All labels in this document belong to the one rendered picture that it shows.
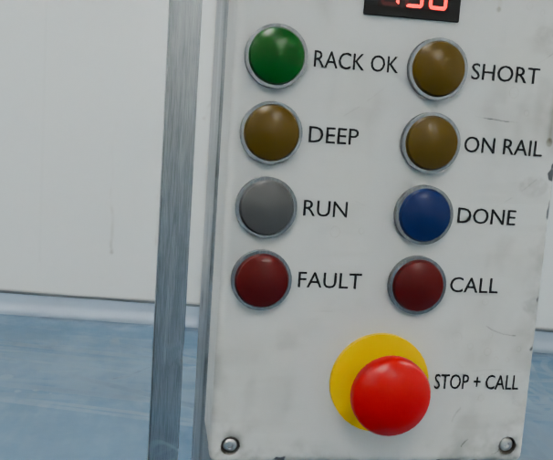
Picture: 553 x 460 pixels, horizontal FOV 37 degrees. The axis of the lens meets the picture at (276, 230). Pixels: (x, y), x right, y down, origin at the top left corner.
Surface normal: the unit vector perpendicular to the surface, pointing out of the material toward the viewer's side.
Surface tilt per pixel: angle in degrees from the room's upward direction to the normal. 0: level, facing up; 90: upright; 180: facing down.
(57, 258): 90
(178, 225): 90
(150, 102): 90
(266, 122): 88
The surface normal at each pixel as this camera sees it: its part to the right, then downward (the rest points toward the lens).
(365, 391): -0.25, 0.01
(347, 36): 0.16, 0.15
